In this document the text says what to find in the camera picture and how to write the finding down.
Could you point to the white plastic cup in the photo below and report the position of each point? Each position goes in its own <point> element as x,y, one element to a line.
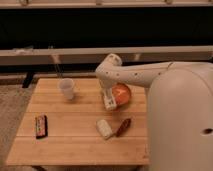
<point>66,87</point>

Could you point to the dark candy bar pack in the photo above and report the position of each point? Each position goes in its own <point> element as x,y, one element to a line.
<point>41,126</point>

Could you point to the wooden table board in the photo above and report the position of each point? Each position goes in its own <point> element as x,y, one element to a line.
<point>72,135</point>

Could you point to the orange ceramic bowl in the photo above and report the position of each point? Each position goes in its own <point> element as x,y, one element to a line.
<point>121,93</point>

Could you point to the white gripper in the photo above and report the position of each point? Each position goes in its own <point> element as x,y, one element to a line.
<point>109,99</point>

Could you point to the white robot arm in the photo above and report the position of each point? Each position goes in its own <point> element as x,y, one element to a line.
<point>179,109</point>

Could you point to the brown snack wrapper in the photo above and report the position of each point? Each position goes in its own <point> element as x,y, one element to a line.
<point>123,127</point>

